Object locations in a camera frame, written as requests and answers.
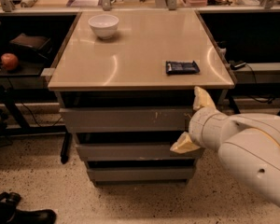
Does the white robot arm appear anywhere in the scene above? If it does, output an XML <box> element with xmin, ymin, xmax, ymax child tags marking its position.
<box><xmin>171</xmin><ymin>87</ymin><xmax>280</xmax><ymax>207</ymax></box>

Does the grey bottom drawer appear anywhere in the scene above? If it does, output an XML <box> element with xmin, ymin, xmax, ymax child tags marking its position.
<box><xmin>87</xmin><ymin>168</ymin><xmax>195</xmax><ymax>182</ymax></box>

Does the black tray under apple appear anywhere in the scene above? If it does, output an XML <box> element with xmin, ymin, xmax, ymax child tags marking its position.
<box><xmin>0</xmin><ymin>62</ymin><xmax>45</xmax><ymax>77</ymax></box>

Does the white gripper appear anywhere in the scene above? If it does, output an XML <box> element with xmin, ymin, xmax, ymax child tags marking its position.
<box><xmin>170</xmin><ymin>86</ymin><xmax>228</xmax><ymax>154</ymax></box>

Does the small black device on shelf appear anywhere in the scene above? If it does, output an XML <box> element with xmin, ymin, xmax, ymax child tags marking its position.
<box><xmin>230</xmin><ymin>61</ymin><xmax>245</xmax><ymax>70</ymax></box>

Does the grey drawer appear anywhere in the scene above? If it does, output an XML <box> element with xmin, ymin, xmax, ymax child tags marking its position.
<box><xmin>60</xmin><ymin>106</ymin><xmax>193</xmax><ymax>133</ymax></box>
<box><xmin>87</xmin><ymin>168</ymin><xmax>195</xmax><ymax>182</ymax></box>
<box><xmin>76</xmin><ymin>143</ymin><xmax>204</xmax><ymax>161</ymax></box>

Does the white ceramic bowl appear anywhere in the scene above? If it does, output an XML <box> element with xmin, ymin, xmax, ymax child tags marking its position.
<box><xmin>88</xmin><ymin>14</ymin><xmax>119</xmax><ymax>39</ymax></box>

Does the beige top drawer cabinet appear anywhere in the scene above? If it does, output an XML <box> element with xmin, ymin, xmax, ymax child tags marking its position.
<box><xmin>49</xmin><ymin>9</ymin><xmax>234</xmax><ymax>186</ymax></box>

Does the grey middle drawer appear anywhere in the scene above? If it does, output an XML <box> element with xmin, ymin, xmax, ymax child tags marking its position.
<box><xmin>76</xmin><ymin>143</ymin><xmax>204</xmax><ymax>161</ymax></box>

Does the grey top drawer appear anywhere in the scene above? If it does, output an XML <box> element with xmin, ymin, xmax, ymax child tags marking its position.
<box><xmin>60</xmin><ymin>106</ymin><xmax>193</xmax><ymax>133</ymax></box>

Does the red apple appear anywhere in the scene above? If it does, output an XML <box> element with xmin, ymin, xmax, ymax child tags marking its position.
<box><xmin>1</xmin><ymin>53</ymin><xmax>19</xmax><ymax>71</ymax></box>

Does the dark blue snack bar wrapper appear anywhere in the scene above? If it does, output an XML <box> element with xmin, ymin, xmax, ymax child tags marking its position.
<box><xmin>165</xmin><ymin>61</ymin><xmax>200</xmax><ymax>75</ymax></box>

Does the dark box on shelf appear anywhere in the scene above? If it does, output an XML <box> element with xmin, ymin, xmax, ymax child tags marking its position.
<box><xmin>9</xmin><ymin>33</ymin><xmax>52</xmax><ymax>63</ymax></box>

